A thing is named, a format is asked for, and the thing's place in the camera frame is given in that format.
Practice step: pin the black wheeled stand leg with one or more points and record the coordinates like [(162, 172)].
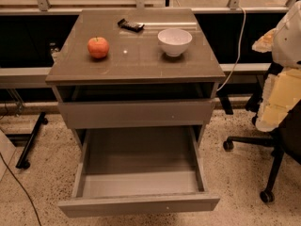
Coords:
[(23, 162)]

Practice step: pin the grey drawer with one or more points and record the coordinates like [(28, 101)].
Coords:
[(144, 170), (109, 106)]

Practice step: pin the grey drawer cabinet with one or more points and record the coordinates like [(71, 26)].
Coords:
[(134, 58)]

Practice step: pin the grey top drawer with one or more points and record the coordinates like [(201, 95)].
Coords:
[(109, 106)]

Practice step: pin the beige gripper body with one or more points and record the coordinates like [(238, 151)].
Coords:
[(288, 41)]

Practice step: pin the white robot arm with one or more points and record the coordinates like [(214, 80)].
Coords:
[(291, 20)]

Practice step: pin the black office chair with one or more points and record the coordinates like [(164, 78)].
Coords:
[(286, 139)]

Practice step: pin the red apple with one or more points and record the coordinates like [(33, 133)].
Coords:
[(98, 47)]

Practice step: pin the white ceramic bowl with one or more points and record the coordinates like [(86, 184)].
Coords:
[(174, 41)]

